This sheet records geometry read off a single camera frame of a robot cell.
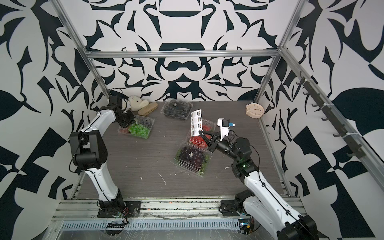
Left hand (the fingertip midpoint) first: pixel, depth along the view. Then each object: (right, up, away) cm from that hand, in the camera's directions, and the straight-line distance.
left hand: (134, 117), depth 97 cm
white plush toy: (-4, +10, +14) cm, 18 cm away
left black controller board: (0, -53, -25) cm, 59 cm away
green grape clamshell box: (+5, -6, -1) cm, 8 cm away
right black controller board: (+63, -50, -26) cm, 85 cm away
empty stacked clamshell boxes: (+28, +6, +15) cm, 32 cm away
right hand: (+41, -7, -30) cm, 51 cm away
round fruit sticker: (+37, -20, -14) cm, 44 cm away
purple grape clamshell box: (+38, -23, -12) cm, 46 cm away
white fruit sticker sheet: (+39, -2, -27) cm, 48 cm away
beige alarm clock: (+83, +5, +14) cm, 85 cm away
